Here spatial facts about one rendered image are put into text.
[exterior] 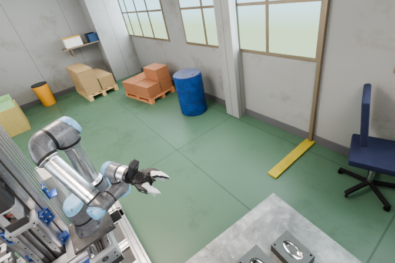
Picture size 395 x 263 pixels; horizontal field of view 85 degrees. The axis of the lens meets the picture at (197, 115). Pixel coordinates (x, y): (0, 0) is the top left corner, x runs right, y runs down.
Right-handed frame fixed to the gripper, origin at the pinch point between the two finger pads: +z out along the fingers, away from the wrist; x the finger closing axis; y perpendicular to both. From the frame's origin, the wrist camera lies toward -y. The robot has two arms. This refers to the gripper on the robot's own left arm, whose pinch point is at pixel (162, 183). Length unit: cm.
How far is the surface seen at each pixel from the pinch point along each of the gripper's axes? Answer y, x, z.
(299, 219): 71, -36, 51
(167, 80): 157, -318, -252
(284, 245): 63, -16, 45
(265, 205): 72, -40, 30
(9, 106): 101, -111, -510
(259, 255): 60, -6, 35
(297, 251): 64, -16, 52
